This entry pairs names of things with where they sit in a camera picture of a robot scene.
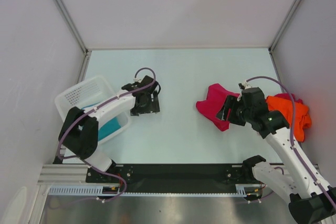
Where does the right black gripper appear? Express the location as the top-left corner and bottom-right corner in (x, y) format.
(215, 94), (254, 126)

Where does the orange t shirt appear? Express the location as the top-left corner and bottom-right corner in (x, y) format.
(266, 96), (312, 143)

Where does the white plastic laundry basket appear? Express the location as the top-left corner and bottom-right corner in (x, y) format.
(55, 76), (131, 137)

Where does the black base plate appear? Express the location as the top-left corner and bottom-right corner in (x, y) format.
(85, 163), (271, 194)

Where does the slotted white cable duct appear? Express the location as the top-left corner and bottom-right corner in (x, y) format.
(48, 185), (247, 198)

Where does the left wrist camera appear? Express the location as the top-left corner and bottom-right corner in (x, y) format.
(133, 76), (159, 93)

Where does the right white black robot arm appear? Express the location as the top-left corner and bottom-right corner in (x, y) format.
(216, 86), (335, 223)

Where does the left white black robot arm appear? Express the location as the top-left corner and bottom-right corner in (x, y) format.
(58, 76), (161, 182)

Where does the aluminium rail frame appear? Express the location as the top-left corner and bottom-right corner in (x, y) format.
(37, 164), (324, 187)

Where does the magenta t shirt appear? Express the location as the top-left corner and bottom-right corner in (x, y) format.
(195, 83), (239, 132)

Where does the dark pink t shirt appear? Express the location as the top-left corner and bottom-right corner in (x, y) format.
(275, 93), (303, 104)

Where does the teal t shirt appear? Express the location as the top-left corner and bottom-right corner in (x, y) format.
(83, 104), (122, 144)

